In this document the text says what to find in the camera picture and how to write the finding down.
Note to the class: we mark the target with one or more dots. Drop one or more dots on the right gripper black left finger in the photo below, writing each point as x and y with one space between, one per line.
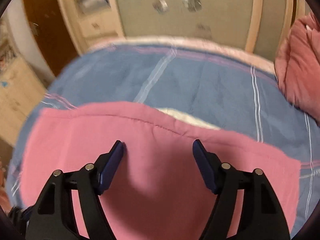
69 207

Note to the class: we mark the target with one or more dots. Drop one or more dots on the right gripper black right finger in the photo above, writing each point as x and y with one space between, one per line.
246 205

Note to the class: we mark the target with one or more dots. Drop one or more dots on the cream and pink hooded jacket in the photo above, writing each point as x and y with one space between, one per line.
157 191

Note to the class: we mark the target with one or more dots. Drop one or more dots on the blue striped bed sheet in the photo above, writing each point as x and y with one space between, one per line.
230 89

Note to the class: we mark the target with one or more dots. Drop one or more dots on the pink folded quilt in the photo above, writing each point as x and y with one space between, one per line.
297 65

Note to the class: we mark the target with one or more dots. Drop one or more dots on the wooden bookshelf with books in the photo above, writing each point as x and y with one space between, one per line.
7 52

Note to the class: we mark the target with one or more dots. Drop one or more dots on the brown wooden door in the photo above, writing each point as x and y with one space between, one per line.
50 33

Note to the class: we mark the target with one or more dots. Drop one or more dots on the light wood wardrobe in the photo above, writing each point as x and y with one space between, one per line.
255 26

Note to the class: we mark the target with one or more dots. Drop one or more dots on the clear plastic storage box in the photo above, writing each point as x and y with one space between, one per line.
87 6

